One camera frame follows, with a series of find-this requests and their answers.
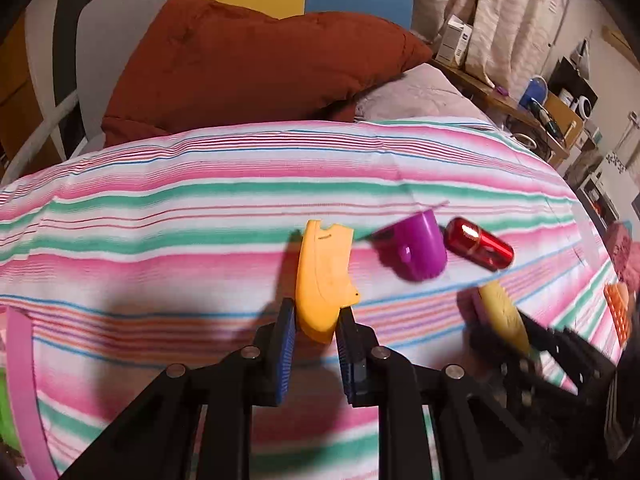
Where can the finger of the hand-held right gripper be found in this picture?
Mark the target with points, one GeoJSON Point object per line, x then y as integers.
{"type": "Point", "coordinates": [495, 347]}
{"type": "Point", "coordinates": [537, 330]}

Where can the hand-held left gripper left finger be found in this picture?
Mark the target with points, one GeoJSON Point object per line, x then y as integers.
{"type": "Point", "coordinates": [285, 355]}

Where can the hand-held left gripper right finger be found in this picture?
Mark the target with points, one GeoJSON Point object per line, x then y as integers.
{"type": "Point", "coordinates": [347, 360]}

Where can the yellow ribbed plastic piece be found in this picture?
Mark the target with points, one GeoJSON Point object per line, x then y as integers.
{"type": "Point", "coordinates": [502, 310]}

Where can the yellow orange plastic piece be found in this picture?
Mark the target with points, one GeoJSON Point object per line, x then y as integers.
{"type": "Point", "coordinates": [320, 280]}

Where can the white tray with pink rim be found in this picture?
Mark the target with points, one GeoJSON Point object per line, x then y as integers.
{"type": "Point", "coordinates": [25, 360]}

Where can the orange grid plastic piece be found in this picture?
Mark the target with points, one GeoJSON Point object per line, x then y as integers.
{"type": "Point", "coordinates": [616, 315]}

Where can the red metallic cylinder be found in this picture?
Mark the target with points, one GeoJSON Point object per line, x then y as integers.
{"type": "Point", "coordinates": [480, 245]}

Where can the pink bumpy item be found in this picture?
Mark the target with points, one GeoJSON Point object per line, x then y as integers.
{"type": "Point", "coordinates": [625, 250]}

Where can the purple plastic cup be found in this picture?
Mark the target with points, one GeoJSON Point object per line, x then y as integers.
{"type": "Point", "coordinates": [420, 247]}

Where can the striped blanket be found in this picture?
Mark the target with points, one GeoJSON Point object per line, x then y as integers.
{"type": "Point", "coordinates": [200, 200]}

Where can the white mug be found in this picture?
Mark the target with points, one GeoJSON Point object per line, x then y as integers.
{"type": "Point", "coordinates": [582, 108]}

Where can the small purple item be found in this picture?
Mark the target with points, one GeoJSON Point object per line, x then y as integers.
{"type": "Point", "coordinates": [502, 92]}

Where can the wooden shelf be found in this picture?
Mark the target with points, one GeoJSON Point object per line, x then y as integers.
{"type": "Point", "coordinates": [480, 87]}

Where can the black box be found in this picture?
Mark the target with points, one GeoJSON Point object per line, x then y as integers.
{"type": "Point", "coordinates": [570, 75]}

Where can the pale pink quilt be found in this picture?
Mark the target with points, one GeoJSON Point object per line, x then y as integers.
{"type": "Point", "coordinates": [425, 95]}

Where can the lime green item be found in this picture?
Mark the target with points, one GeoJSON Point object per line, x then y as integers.
{"type": "Point", "coordinates": [6, 410]}

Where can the rust red pillow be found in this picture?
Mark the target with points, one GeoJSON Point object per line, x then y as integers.
{"type": "Point", "coordinates": [250, 60]}

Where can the white carton box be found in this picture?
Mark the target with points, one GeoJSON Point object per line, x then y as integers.
{"type": "Point", "coordinates": [452, 40]}

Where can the beige printed curtain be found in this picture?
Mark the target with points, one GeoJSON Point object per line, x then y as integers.
{"type": "Point", "coordinates": [500, 0]}

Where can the grey foam mat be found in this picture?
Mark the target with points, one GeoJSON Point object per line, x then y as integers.
{"type": "Point", "coordinates": [125, 20]}

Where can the black rolled mat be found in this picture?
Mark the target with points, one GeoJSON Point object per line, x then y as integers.
{"type": "Point", "coordinates": [70, 45]}

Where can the wooden wardrobe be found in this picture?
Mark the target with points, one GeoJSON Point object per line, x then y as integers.
{"type": "Point", "coordinates": [15, 85]}

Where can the white metal rail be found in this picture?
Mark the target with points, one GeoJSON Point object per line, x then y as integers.
{"type": "Point", "coordinates": [45, 130]}

